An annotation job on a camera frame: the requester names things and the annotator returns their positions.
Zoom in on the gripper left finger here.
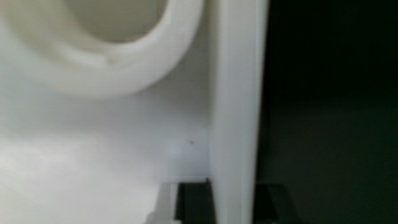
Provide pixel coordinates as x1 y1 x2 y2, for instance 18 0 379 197
148 181 215 224

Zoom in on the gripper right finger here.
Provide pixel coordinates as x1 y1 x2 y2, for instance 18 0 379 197
255 183 297 224

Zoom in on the white square tabletop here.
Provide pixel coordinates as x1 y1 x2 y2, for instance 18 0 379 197
0 0 271 224

